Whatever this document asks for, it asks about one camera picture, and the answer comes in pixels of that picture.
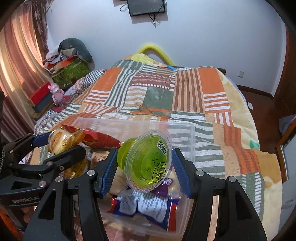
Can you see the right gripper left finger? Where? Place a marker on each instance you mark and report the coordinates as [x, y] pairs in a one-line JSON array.
[[53, 218]]

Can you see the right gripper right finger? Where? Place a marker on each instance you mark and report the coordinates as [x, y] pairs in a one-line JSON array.
[[237, 218]]

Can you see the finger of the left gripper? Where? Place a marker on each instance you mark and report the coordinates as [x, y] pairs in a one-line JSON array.
[[52, 167], [22, 146]]

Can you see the yellow snack bag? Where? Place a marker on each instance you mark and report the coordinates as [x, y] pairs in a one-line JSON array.
[[76, 170]]

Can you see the clear pack of puffs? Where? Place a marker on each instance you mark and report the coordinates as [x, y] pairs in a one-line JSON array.
[[61, 140]]

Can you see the beige cracker block pack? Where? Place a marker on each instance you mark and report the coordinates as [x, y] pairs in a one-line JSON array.
[[96, 157]]

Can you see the red noodle snack bag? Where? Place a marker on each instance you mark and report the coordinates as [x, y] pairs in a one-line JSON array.
[[96, 140]]

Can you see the blue white snack bag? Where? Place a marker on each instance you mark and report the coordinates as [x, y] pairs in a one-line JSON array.
[[159, 210]]

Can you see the green jelly cup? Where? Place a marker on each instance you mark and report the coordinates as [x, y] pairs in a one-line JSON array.
[[145, 160]]

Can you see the purple label biscuit roll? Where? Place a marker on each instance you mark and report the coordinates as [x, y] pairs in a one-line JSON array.
[[169, 188]]

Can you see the dark grey box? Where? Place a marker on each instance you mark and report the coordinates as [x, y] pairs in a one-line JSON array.
[[43, 103]]

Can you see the red box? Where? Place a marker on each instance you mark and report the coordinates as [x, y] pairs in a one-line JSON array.
[[39, 94]]

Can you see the pink rabbit toy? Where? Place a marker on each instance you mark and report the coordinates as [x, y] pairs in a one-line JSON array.
[[57, 93]]

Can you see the orange striped curtain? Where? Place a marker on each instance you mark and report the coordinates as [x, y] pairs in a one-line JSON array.
[[23, 47]]

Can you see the patchwork striped quilt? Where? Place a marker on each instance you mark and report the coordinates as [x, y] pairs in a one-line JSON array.
[[137, 88]]

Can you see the green cardboard box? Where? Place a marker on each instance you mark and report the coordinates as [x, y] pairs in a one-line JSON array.
[[67, 76]]

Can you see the checkered patterned blanket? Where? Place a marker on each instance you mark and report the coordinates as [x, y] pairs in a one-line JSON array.
[[67, 101]]

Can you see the clear plastic storage bin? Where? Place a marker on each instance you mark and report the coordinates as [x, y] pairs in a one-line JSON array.
[[182, 137]]

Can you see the yellow bed footboard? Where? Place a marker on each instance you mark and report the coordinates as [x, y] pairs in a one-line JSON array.
[[158, 51]]

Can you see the wall power outlet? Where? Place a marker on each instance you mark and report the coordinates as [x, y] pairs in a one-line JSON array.
[[240, 74]]

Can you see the small wall monitor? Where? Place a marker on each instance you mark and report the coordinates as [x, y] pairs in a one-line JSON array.
[[145, 7]]

